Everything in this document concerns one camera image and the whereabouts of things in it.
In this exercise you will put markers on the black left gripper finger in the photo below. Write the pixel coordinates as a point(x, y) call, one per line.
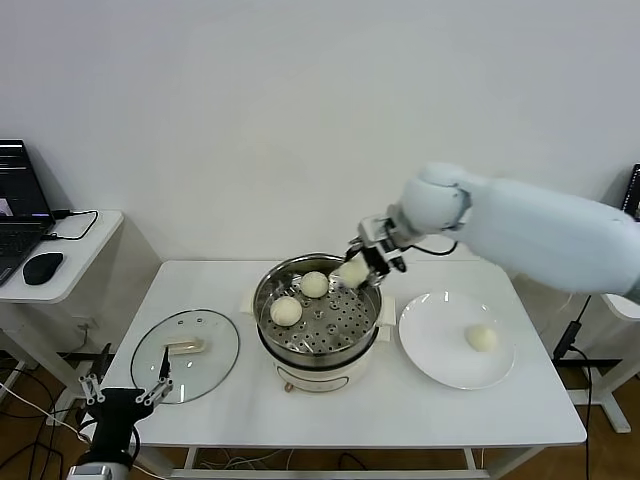
point(164, 365)
point(102, 357)

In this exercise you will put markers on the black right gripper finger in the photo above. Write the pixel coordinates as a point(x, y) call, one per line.
point(355, 248)
point(381, 279)

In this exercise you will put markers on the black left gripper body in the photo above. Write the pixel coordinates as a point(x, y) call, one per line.
point(117, 410)

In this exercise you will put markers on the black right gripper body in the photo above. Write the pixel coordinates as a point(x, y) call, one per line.
point(377, 260)

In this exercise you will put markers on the white steamed baozi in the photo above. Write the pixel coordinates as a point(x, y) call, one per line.
point(482, 337)
point(314, 284)
point(286, 311)
point(353, 273)

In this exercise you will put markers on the round glass pot lid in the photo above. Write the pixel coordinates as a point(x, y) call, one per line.
point(210, 332)

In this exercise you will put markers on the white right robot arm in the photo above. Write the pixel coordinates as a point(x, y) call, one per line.
point(525, 225)

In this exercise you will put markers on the stainless steel steamer basket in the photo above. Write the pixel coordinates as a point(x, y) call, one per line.
point(369, 305)

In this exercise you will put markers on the white round plate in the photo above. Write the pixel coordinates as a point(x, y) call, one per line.
point(425, 340)

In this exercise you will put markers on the white side table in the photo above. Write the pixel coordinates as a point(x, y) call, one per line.
point(625, 310)
point(85, 260)

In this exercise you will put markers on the black computer mouse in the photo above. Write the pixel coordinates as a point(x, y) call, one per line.
point(44, 269)

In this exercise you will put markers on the white electric cooker base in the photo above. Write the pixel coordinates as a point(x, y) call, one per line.
point(320, 375)

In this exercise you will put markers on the black laptop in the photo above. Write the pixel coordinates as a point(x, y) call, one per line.
point(20, 200)
point(632, 195)

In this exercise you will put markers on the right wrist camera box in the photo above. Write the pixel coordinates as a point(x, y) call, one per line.
point(372, 230)

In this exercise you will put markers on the white wall socket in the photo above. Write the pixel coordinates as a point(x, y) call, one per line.
point(82, 327)

